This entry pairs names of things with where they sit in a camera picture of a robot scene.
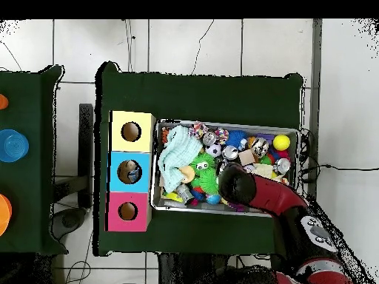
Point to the green fuzzy toy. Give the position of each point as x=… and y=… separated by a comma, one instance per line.
x=207, y=180

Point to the wooden box with three holes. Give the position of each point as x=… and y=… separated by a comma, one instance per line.
x=136, y=145

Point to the orange plastic cup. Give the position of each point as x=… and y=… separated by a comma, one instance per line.
x=4, y=213
x=3, y=102

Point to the yellow ball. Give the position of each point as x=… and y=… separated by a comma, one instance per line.
x=281, y=142

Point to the blue fuzzy toy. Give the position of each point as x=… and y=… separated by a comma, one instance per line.
x=235, y=138

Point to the mint green cloth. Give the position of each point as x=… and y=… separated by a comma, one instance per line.
x=177, y=151

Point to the black flat panel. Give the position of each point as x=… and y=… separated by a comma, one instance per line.
x=86, y=142

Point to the small soccer ball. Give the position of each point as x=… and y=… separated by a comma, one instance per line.
x=213, y=150

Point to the blue plastic cup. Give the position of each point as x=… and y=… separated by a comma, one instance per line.
x=13, y=145

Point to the colourful patterned cloth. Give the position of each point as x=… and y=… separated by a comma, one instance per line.
x=198, y=129

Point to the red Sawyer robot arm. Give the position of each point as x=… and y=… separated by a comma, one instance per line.
x=275, y=195

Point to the cream knitted cloth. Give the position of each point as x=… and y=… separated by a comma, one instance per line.
x=263, y=170

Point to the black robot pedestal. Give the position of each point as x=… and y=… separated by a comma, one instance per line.
x=189, y=270

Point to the dark green table cloth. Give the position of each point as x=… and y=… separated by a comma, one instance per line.
x=201, y=97
x=29, y=103

